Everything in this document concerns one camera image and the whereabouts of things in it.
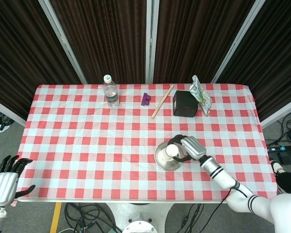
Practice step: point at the wooden stick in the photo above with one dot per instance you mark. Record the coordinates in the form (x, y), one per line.
(163, 102)

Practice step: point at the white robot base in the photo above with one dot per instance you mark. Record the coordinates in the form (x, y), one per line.
(138, 218)

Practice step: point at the white paper cup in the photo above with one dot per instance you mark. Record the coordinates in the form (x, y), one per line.
(172, 149)

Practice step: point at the black power strip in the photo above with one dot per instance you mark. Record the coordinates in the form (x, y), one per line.
(283, 148)

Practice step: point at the white partition post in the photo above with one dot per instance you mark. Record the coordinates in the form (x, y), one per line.
(7, 111)
(151, 41)
(281, 116)
(235, 41)
(63, 41)

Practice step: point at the black cardboard box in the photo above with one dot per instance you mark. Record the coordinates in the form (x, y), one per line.
(185, 103)

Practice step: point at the white shoe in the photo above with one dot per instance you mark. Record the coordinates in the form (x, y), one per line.
(276, 166)

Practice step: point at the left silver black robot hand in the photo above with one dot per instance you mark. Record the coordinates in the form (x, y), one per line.
(2, 187)

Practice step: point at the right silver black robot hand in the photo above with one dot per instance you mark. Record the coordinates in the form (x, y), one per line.
(194, 148)

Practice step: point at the white green snack bag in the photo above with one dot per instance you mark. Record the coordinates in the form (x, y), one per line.
(201, 97)

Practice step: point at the yellow floor tape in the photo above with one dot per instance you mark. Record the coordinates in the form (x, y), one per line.
(55, 218)

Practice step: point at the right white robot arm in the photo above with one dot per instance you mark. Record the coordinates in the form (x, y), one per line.
(223, 178)

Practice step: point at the red white checked tablecloth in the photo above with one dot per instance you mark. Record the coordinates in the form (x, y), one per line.
(87, 145)

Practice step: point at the purple plastic block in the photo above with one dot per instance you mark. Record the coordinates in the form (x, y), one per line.
(146, 99)

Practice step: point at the clear plastic water bottle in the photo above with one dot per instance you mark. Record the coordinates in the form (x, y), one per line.
(110, 93)

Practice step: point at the black trouser leg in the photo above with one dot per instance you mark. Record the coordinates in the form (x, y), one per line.
(288, 180)

